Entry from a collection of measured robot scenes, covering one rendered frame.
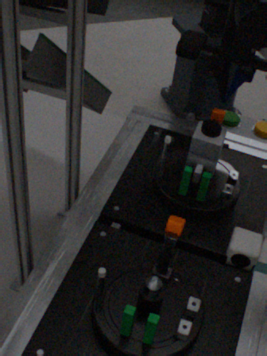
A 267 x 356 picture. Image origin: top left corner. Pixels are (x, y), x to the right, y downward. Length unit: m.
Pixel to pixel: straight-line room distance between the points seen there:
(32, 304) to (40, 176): 0.35
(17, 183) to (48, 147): 0.41
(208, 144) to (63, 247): 0.25
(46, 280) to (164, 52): 0.85
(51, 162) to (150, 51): 0.52
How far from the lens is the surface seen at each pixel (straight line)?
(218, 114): 0.80
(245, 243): 0.72
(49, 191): 0.93
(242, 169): 0.87
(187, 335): 0.60
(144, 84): 1.23
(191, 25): 1.08
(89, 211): 0.76
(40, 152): 1.01
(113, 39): 1.41
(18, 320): 0.66
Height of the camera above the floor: 1.52
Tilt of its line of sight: 43 degrees down
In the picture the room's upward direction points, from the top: 8 degrees clockwise
